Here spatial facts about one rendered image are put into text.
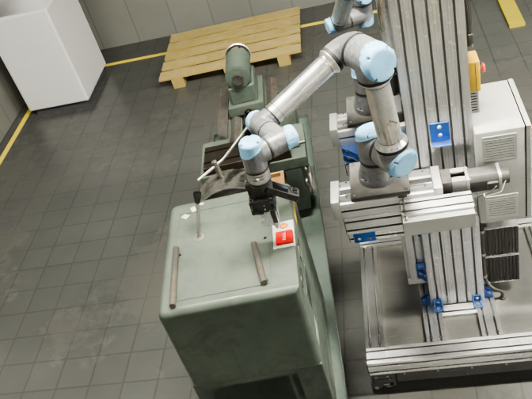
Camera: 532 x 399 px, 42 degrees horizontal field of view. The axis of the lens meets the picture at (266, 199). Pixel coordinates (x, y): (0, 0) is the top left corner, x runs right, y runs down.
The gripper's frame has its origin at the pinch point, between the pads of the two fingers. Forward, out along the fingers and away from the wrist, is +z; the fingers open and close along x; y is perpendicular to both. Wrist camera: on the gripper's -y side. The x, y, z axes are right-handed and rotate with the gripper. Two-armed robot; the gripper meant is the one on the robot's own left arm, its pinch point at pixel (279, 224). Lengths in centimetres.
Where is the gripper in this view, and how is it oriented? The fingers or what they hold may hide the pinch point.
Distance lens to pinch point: 234.1
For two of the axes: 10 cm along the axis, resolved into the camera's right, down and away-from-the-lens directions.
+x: -0.1, 6.3, -7.8
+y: -9.8, 1.6, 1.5
